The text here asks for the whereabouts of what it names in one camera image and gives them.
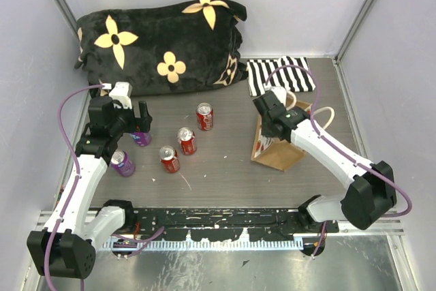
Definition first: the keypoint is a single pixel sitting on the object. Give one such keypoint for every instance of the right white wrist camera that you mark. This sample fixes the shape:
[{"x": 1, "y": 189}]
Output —
[{"x": 280, "y": 93}]

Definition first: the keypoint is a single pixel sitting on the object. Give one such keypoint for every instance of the purple soda can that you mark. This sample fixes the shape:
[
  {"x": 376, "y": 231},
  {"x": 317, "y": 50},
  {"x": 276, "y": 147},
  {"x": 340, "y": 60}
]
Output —
[
  {"x": 142, "y": 139},
  {"x": 121, "y": 162}
]

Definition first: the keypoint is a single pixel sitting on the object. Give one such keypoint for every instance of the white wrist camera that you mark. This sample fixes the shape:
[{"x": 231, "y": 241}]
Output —
[
  {"x": 280, "y": 93},
  {"x": 121, "y": 92}
]

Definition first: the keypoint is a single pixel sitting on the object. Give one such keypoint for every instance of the black white striped cloth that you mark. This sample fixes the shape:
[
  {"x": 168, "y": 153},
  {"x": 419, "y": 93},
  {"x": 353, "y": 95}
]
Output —
[{"x": 291, "y": 78}]

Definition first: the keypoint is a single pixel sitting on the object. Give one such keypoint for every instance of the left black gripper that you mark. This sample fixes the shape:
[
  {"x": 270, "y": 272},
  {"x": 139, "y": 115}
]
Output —
[{"x": 142, "y": 124}]

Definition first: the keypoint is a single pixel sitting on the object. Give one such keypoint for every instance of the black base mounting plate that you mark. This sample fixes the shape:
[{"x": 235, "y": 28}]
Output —
[{"x": 218, "y": 224}]

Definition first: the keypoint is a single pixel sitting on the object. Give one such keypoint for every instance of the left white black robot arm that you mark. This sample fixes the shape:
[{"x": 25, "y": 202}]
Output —
[{"x": 67, "y": 245}]

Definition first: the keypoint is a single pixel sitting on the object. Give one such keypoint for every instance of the near purple soda can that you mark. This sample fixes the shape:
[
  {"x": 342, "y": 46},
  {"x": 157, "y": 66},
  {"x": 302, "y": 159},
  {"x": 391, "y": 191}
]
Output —
[{"x": 121, "y": 162}]

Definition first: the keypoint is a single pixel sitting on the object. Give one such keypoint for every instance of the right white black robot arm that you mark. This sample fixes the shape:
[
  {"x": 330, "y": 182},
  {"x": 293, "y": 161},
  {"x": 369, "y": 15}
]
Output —
[{"x": 369, "y": 188}]

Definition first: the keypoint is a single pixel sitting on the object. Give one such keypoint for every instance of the brown canvas bag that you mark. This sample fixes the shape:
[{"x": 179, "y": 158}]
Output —
[{"x": 276, "y": 153}]

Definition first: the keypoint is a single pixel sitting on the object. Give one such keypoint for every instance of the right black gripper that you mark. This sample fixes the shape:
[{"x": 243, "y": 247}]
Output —
[{"x": 263, "y": 131}]

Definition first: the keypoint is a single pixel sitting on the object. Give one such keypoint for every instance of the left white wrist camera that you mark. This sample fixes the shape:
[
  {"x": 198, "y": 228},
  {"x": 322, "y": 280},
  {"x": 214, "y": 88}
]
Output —
[{"x": 121, "y": 92}]

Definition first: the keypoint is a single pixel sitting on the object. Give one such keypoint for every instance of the white slotted cable duct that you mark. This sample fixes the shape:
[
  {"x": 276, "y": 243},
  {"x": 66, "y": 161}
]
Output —
[{"x": 239, "y": 245}]

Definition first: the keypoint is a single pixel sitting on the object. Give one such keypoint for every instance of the red cola can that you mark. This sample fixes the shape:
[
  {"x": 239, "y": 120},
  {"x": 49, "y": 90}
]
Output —
[
  {"x": 204, "y": 114},
  {"x": 187, "y": 140},
  {"x": 169, "y": 158}
]

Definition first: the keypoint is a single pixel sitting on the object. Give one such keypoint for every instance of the far purple soda can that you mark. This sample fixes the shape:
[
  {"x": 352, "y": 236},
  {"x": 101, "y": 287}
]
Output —
[{"x": 142, "y": 139}]

